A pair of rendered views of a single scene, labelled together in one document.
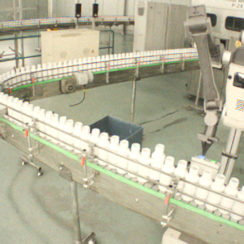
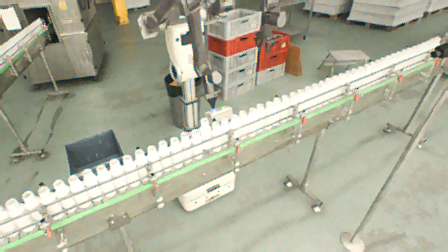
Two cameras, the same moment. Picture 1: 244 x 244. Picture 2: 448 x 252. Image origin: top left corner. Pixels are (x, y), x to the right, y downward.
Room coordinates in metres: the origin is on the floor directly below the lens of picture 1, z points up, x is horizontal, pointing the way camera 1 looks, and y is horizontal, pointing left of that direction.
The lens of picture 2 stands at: (0.51, 0.72, 1.91)
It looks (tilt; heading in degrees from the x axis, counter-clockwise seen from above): 36 degrees down; 304
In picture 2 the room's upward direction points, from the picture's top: 6 degrees counter-clockwise
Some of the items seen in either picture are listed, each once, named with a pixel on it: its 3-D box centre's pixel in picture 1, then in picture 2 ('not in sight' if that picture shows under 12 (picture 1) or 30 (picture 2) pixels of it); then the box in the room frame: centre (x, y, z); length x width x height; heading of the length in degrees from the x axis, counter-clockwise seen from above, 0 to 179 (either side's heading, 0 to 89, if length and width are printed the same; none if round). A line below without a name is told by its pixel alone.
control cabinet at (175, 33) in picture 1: (171, 33); not in sight; (8.05, -1.29, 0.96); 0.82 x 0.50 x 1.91; 130
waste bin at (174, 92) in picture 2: not in sight; (185, 100); (1.96, -1.54, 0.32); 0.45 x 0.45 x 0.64
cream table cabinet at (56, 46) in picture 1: (69, 58); not in sight; (5.45, 1.23, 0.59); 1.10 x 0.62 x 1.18; 130
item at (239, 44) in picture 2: not in sight; (233, 40); (1.75, -2.57, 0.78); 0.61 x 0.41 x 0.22; 64
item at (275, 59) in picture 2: not in sight; (264, 56); (1.46, -3.21, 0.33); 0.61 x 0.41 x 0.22; 61
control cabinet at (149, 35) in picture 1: (149, 33); not in sight; (7.48, -0.59, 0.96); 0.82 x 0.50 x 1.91; 130
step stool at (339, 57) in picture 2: not in sight; (341, 64); (0.37, -3.60, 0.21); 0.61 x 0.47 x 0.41; 111
